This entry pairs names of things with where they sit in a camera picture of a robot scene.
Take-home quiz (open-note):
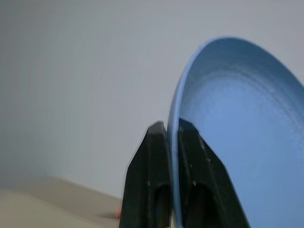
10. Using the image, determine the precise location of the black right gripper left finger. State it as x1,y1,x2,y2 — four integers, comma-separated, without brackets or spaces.
119,121,173,228

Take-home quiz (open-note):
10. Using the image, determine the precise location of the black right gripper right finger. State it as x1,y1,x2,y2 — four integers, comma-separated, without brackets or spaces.
177,118,251,228

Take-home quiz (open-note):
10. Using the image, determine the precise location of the blue plate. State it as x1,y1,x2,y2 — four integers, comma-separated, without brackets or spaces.
166,36,304,228

